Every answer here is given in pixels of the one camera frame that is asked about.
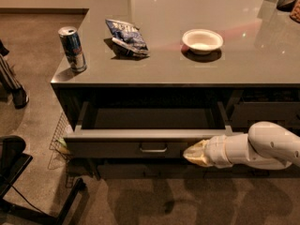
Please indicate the wire mesh basket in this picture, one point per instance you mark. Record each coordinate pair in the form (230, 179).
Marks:
(60, 154)

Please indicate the silver drawer handle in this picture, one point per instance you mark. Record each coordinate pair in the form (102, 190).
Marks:
(148, 147)

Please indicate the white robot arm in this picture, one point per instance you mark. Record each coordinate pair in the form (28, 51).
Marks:
(266, 146)

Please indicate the dark right side drawers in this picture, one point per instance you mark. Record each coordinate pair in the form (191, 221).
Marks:
(248, 106)

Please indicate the grey top drawer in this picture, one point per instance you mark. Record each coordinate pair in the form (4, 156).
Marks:
(118, 132)

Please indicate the blue chip bag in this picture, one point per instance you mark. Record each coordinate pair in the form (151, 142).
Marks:
(128, 37)

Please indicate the dark grey counter cabinet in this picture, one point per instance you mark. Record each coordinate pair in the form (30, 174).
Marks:
(260, 50)

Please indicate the blue silver drink can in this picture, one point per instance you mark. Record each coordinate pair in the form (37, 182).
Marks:
(73, 48)

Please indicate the white paper bowl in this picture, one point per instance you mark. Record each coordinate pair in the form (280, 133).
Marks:
(202, 41)

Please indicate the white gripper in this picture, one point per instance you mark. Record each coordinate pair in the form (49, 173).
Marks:
(219, 151)

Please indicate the brown woven object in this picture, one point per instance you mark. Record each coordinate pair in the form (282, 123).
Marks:
(295, 13)

